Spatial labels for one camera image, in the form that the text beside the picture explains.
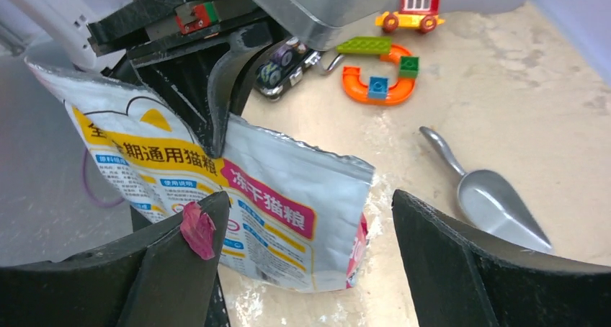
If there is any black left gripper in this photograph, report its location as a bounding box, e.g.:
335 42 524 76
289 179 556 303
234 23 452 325
87 0 287 158

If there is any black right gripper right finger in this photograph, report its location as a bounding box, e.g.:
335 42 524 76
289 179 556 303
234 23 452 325
392 189 610 326

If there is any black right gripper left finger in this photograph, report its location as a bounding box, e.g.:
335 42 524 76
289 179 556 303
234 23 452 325
1 192 231 326

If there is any silver metal scoop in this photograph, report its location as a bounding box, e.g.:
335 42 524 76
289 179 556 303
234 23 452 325
419 126 554 254

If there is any colourful pet food bag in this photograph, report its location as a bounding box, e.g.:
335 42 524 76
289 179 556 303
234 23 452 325
27 61 375 292

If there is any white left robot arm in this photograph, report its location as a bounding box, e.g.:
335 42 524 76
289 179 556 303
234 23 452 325
1 0 287 326

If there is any black poker chip case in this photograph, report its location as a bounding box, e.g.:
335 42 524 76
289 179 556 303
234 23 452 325
254 37 344 102

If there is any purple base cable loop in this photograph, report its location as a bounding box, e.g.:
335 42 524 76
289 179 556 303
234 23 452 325
81 148 126 210

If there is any red toy block frame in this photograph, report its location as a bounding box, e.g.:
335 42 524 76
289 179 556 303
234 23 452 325
375 0 445 34

